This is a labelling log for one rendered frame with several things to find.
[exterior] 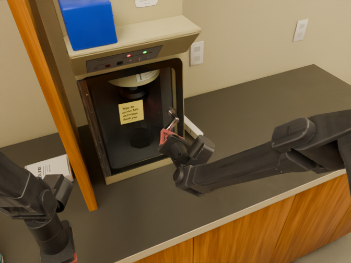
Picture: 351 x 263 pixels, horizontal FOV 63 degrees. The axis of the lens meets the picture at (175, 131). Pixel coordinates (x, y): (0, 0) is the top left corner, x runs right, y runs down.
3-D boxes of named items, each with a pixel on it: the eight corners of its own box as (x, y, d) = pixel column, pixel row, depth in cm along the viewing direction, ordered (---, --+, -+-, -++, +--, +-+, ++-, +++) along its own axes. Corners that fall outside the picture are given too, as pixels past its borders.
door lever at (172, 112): (158, 131, 99) (153, 128, 98) (176, 110, 97) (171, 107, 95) (164, 140, 95) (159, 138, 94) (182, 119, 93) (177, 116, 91)
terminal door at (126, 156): (106, 176, 103) (78, 79, 77) (183, 151, 112) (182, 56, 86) (106, 177, 103) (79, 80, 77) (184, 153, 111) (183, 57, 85)
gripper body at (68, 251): (69, 223, 69) (60, 204, 64) (75, 261, 61) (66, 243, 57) (41, 232, 67) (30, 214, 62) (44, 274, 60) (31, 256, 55)
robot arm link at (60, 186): (-6, 201, 51) (39, 201, 50) (23, 156, 60) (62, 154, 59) (23, 237, 59) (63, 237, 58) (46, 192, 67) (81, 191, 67)
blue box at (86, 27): (67, 35, 69) (56, -4, 64) (108, 28, 72) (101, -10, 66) (73, 51, 62) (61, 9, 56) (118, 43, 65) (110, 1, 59)
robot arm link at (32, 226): (16, 224, 54) (46, 225, 53) (32, 194, 59) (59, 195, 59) (29, 243, 58) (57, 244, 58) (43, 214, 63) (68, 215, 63)
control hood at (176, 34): (72, 72, 76) (61, 35, 70) (184, 48, 85) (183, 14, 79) (79, 94, 68) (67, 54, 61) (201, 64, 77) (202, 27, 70)
